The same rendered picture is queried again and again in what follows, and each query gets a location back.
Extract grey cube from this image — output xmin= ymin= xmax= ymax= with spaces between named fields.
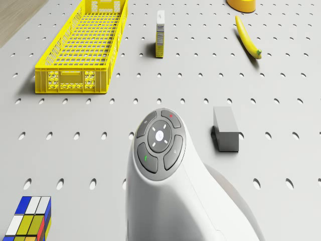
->
xmin=213 ymin=106 xmax=240 ymax=153

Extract white and yellow carton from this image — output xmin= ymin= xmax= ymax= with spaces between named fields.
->
xmin=155 ymin=10 xmax=166 ymax=59

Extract yellow bowl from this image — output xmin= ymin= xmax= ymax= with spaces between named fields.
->
xmin=225 ymin=0 xmax=257 ymax=14

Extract banana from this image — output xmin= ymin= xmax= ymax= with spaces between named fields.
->
xmin=234 ymin=15 xmax=263 ymax=60

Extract puzzle cube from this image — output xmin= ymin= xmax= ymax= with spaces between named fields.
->
xmin=2 ymin=196 xmax=52 ymax=241

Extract yellow basket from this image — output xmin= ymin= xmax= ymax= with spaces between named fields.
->
xmin=34 ymin=0 xmax=129 ymax=94

